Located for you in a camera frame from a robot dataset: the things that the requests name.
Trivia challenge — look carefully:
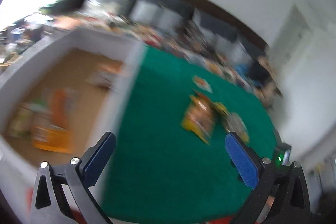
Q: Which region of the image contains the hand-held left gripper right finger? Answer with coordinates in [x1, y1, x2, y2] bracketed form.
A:
[225, 132, 311, 224]

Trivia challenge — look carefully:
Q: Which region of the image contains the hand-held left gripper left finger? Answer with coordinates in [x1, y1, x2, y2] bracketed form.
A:
[30, 132, 117, 224]

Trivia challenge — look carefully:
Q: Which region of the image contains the clear yellow snack packet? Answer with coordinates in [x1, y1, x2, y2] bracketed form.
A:
[214, 102, 250, 142]

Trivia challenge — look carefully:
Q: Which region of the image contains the orange box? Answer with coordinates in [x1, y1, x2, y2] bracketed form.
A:
[31, 124, 72, 153]

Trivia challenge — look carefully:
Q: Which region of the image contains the yellow packet with brown snack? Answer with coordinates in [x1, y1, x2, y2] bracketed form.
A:
[181, 94, 217, 144]

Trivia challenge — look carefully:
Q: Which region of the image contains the orange clear snack packet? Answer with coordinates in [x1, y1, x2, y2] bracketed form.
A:
[51, 89, 79, 130]

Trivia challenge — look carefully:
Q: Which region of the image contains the pale orange snack packet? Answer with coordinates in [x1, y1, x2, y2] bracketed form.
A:
[88, 63, 124, 88]

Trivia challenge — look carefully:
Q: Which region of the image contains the clear sausage packet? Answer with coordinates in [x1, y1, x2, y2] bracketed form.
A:
[192, 76, 213, 92]

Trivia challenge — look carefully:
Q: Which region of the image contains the pale green snack packet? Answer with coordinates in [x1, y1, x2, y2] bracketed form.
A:
[8, 102, 46, 138]

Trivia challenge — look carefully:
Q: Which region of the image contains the white cardboard box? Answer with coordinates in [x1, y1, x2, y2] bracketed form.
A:
[0, 28, 145, 214]

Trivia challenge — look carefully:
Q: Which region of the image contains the black phone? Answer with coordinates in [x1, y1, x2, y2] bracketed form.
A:
[273, 143, 292, 169]

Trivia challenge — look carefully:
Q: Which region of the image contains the green tablecloth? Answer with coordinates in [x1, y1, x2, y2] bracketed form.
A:
[101, 46, 279, 224]

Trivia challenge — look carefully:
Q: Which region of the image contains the dark navy cushion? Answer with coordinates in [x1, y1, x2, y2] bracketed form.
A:
[247, 61, 265, 83]

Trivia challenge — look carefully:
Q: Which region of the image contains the blue plastic bag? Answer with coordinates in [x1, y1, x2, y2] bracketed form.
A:
[235, 64, 252, 77]

